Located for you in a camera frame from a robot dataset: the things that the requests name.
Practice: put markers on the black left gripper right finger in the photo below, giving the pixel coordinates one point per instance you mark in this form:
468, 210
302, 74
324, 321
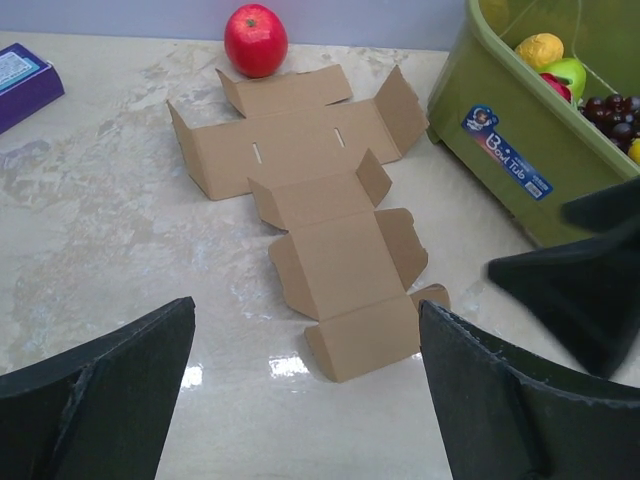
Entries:
506, 413

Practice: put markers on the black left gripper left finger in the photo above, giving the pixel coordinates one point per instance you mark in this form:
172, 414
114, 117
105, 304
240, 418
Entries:
101, 410

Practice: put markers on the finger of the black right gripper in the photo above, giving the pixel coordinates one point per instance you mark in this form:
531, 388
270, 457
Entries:
586, 294
604, 210

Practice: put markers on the brown cardboard paper box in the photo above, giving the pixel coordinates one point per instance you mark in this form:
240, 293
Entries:
313, 159

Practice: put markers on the purple rectangular box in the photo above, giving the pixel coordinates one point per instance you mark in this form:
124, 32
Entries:
28, 84

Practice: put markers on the yellow mango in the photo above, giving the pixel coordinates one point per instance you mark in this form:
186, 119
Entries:
634, 151

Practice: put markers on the dark purple grape bunch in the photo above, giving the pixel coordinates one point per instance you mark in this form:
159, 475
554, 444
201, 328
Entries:
616, 116

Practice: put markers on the green plastic tub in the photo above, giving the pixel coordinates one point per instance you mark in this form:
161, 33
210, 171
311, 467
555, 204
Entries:
531, 148

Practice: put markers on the pink dragon fruit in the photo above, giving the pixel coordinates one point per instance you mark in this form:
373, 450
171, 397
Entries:
556, 83

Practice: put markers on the green pear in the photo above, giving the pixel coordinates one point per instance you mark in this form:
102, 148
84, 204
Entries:
570, 72

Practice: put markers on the yellow orange fruit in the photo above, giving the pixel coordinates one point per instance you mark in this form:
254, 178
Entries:
540, 50

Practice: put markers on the red apple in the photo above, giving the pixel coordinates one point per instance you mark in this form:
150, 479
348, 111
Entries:
255, 41

